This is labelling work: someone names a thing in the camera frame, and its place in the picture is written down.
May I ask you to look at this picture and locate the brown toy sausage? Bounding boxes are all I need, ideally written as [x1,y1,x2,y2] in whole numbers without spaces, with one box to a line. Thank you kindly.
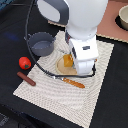
[17,72,36,86]

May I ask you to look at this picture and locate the yellow toy bread loaf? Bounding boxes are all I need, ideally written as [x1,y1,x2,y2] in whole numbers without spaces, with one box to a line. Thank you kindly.
[63,54,73,67]

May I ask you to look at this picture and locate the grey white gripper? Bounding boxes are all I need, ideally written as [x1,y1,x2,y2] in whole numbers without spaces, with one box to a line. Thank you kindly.
[65,30,100,76]

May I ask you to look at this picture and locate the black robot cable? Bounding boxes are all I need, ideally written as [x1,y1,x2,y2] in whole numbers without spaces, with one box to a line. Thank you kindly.
[23,0,98,80]

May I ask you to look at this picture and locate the round wooden plate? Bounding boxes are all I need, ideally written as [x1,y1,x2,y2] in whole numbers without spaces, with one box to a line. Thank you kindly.
[56,55,77,75]

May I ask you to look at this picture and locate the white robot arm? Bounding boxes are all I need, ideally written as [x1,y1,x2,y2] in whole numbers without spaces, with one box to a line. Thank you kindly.
[37,0,108,75]

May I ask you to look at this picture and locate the beige bowl on stove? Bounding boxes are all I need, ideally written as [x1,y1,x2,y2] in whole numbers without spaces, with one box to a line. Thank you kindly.
[119,5,128,30]

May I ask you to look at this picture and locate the white woven placemat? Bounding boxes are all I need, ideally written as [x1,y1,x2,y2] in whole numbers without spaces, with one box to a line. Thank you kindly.
[12,30,115,128]

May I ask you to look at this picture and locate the fork with wooden handle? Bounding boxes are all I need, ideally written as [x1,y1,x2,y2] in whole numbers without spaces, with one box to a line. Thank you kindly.
[51,76,85,88]

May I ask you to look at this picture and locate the red toy tomato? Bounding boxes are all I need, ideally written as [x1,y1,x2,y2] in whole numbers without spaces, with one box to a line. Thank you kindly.
[19,57,31,70]

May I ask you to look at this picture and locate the grey pot with handles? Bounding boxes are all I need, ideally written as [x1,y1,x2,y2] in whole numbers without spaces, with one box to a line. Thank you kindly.
[24,32,55,57]

